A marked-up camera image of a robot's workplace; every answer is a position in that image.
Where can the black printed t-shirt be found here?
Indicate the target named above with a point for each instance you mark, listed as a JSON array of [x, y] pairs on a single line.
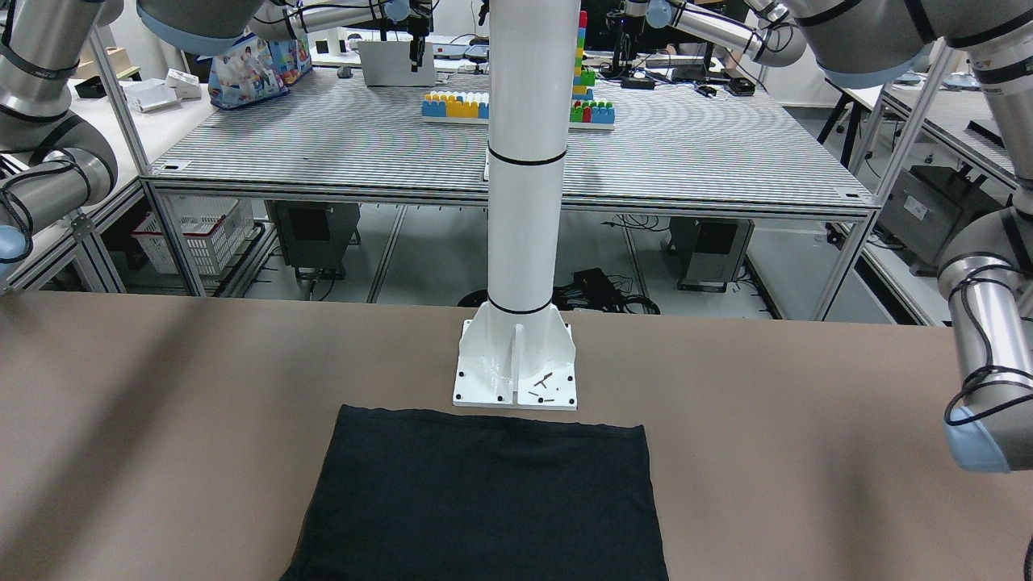
[[425, 495]]

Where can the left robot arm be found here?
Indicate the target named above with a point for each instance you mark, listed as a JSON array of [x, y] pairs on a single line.
[[985, 269]]

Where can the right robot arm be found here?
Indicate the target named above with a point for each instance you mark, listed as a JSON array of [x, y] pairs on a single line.
[[69, 162]]

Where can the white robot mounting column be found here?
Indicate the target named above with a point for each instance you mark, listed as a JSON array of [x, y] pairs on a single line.
[[517, 351]]

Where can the aluminium slatted work table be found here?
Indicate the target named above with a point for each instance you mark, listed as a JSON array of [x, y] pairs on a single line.
[[672, 152]]

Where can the colourful toy block set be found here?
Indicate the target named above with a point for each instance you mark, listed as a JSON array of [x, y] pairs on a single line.
[[586, 111]]

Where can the white plastic basket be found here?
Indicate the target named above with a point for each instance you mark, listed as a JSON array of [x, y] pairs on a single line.
[[213, 227]]

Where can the colourful printed bag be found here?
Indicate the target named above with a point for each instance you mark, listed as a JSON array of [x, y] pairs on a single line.
[[255, 70]]

